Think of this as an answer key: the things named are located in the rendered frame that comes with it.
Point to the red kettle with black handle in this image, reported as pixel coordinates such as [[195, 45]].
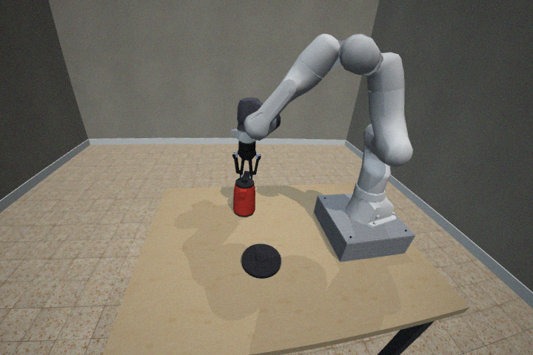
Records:
[[244, 196]]

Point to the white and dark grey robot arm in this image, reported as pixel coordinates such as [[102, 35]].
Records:
[[385, 139]]

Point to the dark grey round disk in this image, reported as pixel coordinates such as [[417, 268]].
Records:
[[261, 261]]

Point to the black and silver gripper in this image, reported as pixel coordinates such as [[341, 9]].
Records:
[[247, 152]]

